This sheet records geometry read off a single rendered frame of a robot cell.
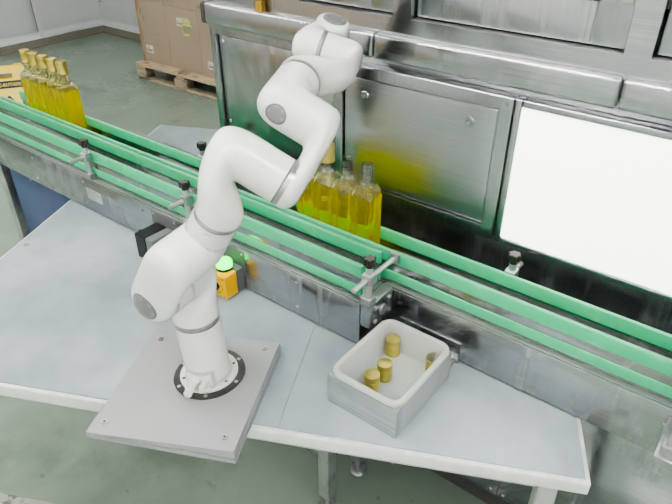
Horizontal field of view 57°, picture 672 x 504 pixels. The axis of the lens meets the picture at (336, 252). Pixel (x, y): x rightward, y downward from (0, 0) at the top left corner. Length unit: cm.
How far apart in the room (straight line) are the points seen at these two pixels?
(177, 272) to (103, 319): 63
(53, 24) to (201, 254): 667
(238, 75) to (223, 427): 102
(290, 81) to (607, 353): 79
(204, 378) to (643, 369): 87
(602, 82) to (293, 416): 89
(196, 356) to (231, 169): 45
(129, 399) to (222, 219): 52
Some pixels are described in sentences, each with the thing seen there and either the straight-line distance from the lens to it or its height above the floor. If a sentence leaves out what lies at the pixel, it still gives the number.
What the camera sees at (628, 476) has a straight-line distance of 178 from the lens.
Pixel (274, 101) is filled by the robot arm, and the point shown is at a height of 140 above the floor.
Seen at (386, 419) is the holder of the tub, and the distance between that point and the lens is 127.
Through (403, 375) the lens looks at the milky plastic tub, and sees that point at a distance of 139.
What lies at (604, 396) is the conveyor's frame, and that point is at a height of 84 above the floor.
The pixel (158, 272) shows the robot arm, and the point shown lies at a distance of 108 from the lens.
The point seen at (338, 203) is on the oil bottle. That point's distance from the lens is 148.
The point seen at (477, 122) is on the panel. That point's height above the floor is 125.
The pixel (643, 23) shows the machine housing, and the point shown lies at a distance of 127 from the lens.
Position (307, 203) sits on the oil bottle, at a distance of 155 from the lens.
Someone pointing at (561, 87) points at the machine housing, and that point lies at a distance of 131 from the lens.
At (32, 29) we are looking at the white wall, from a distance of 755.
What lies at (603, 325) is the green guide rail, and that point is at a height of 93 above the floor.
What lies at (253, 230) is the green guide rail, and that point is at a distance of 157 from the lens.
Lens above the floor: 174
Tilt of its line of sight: 33 degrees down
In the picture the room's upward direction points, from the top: straight up
